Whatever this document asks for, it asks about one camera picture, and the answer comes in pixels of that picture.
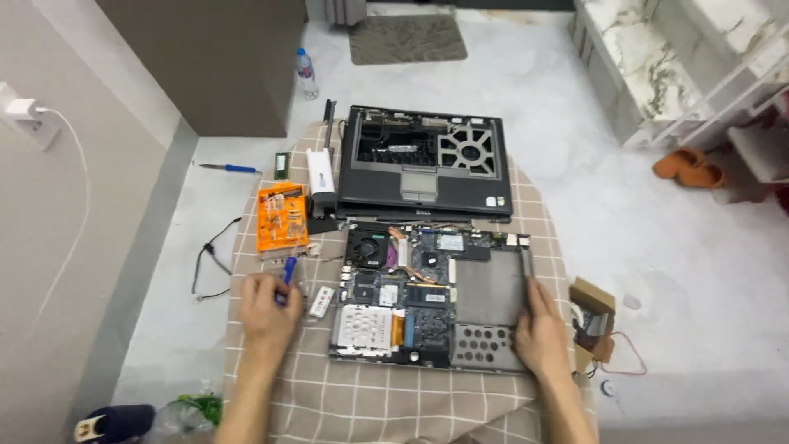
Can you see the person's left hand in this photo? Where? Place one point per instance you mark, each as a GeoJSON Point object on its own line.
{"type": "Point", "coordinates": [266, 316]}

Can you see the person's right hand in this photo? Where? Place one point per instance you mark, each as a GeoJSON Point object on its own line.
{"type": "Point", "coordinates": [541, 336]}

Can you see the person's right fingers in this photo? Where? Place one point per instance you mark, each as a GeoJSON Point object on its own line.
{"type": "Point", "coordinates": [537, 299]}

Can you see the person's left fingers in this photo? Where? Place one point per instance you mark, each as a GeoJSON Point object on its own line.
{"type": "Point", "coordinates": [280, 288]}

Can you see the laptop base with motherboard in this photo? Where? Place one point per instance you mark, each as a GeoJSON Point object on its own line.
{"type": "Point", "coordinates": [431, 302]}

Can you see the clear plastic lid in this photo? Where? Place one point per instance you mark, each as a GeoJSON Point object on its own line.
{"type": "Point", "coordinates": [286, 271]}

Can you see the small white label strip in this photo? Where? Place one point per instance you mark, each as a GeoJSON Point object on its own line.
{"type": "Point", "coordinates": [322, 301]}

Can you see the brown cardboard box with parts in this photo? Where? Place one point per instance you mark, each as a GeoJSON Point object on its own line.
{"type": "Point", "coordinates": [593, 324]}

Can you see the orange screwdriver bit case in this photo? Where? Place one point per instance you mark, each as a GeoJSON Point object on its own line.
{"type": "Point", "coordinates": [282, 217]}

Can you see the small round coin cell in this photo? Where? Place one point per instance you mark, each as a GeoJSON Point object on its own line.
{"type": "Point", "coordinates": [607, 388]}

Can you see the white rectangular tool box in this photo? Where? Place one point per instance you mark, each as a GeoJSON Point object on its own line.
{"type": "Point", "coordinates": [320, 172]}

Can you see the green memory module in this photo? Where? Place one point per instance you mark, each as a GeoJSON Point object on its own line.
{"type": "Point", "coordinates": [282, 166]}

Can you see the beige checked cloth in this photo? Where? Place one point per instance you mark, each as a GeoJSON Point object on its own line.
{"type": "Point", "coordinates": [382, 394]}

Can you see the clear plastic bag with green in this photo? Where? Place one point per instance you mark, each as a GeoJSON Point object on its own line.
{"type": "Point", "coordinates": [185, 416]}

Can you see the black laptop hinge strip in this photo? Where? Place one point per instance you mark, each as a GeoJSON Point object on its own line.
{"type": "Point", "coordinates": [329, 126]}

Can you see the black laptop palmrest cover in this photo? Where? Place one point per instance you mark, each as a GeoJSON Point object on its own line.
{"type": "Point", "coordinates": [424, 163]}

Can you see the orange slippers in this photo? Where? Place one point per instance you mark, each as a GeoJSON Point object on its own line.
{"type": "Point", "coordinates": [687, 168]}

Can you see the clear plastic water bottle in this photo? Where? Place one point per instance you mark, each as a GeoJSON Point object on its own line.
{"type": "Point", "coordinates": [306, 74]}

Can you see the brown cabinet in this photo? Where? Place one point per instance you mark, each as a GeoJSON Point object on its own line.
{"type": "Point", "coordinates": [209, 61]}

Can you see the marble stair steps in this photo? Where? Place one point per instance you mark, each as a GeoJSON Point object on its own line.
{"type": "Point", "coordinates": [653, 55]}

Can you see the white shoe rack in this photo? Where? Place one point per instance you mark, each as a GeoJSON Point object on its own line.
{"type": "Point", "coordinates": [733, 105]}

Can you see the grey floor mat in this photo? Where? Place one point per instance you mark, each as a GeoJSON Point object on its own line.
{"type": "Point", "coordinates": [407, 38]}

